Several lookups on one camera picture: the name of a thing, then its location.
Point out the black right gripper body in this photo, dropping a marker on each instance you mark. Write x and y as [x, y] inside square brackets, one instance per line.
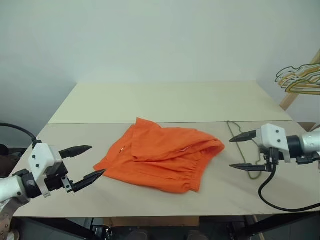
[269, 156]

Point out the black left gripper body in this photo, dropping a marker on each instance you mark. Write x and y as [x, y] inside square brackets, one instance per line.
[56, 181]

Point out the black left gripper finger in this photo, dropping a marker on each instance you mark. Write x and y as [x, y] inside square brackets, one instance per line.
[87, 178]
[75, 150]

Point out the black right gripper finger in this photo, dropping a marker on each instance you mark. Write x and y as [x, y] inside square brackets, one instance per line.
[252, 167]
[246, 137]

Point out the orange shorts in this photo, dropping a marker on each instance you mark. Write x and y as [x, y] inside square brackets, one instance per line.
[162, 160]

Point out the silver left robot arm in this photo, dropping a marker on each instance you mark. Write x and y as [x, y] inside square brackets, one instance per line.
[11, 183]

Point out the dark brown bulky object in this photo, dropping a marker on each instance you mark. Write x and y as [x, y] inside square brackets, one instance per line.
[11, 162]

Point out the wooden clothes rack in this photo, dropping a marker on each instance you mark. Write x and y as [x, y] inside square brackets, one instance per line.
[287, 102]

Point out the dark rounded shape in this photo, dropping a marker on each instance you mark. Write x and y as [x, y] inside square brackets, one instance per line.
[193, 235]
[138, 235]

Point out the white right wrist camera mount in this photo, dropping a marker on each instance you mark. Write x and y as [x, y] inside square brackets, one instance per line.
[271, 136]

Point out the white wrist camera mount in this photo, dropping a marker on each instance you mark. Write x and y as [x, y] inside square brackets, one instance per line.
[41, 155]
[271, 136]

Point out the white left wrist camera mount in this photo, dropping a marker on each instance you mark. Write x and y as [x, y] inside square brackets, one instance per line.
[41, 155]

